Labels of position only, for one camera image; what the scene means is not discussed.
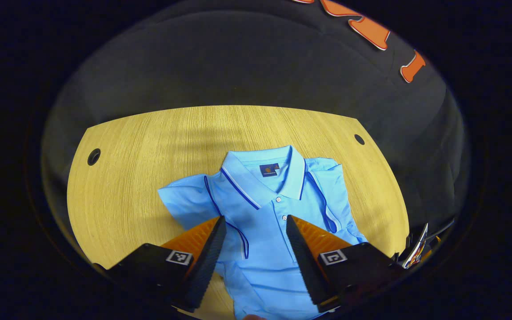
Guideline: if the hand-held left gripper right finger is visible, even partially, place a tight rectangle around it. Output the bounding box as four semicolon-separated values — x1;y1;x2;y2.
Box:
285;215;407;312

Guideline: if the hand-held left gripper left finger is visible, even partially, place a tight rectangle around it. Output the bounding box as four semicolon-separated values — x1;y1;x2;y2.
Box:
92;216;228;313

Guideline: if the light blue T-shirt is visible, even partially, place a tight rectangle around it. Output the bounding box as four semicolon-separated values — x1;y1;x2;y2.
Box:
157;144;369;320

